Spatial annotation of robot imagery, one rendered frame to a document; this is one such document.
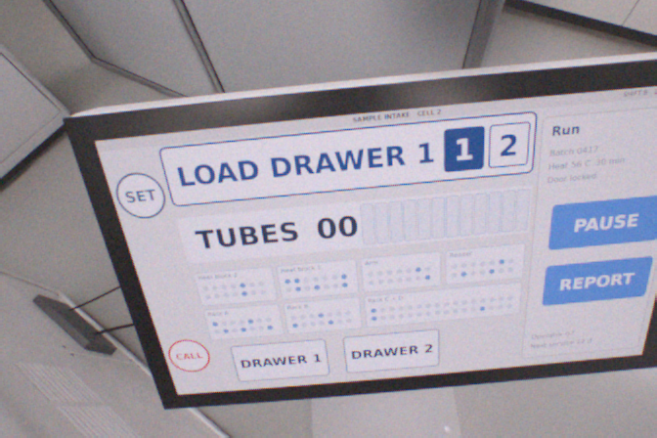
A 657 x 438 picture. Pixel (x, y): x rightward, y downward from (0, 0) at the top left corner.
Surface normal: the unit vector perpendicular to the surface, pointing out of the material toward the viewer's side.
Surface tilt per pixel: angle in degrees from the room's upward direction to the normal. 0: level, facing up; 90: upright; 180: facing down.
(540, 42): 0
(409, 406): 3
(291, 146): 50
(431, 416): 3
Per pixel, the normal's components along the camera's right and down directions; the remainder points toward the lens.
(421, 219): 0.01, 0.35
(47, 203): -0.07, -0.49
